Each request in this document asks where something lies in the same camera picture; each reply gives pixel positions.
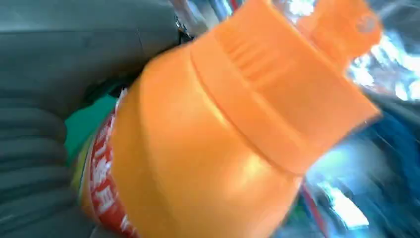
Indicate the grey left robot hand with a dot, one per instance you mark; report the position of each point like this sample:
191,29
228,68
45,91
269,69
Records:
82,42

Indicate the orange drink bottle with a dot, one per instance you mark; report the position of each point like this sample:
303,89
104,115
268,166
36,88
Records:
203,148
344,29

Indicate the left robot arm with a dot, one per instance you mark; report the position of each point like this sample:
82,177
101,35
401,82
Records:
32,170

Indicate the green mat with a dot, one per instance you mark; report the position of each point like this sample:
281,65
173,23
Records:
87,124

